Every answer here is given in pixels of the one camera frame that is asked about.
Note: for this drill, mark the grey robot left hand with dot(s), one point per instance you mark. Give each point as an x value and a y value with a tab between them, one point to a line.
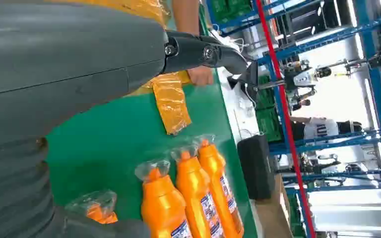
62	56

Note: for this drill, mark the person's right hand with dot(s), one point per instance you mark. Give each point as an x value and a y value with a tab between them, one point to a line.
200	76

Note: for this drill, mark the yellow plastic bag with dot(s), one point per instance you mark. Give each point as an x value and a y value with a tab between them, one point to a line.
170	108

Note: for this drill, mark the orange drink bottle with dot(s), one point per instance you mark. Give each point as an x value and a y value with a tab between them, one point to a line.
213	167
98	213
162	207
192	187

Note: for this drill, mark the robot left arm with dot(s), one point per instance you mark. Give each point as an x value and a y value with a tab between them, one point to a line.
13	190

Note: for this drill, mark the thin black stick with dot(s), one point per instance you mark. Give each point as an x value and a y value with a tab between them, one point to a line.
238	124

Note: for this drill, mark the green plastic crate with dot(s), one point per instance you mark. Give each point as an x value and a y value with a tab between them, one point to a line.
269	124
265	93
230	10

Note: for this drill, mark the yellow plastic sheet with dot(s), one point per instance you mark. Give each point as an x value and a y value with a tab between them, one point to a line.
138	8

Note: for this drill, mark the red pole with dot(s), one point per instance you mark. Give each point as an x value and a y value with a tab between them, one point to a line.
284	111

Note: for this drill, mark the grey machine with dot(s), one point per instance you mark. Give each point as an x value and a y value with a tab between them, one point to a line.
304	78

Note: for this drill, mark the green table mat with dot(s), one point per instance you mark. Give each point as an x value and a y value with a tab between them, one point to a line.
111	148

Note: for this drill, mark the black zip case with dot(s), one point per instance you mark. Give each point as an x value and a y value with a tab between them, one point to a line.
256	167

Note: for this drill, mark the person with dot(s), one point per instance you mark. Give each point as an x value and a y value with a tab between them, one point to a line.
320	128

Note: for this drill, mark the open cardboard box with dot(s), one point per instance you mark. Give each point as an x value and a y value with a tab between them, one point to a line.
272	216

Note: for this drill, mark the blue metal shelving rack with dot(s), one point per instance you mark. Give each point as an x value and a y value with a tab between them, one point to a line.
369	49

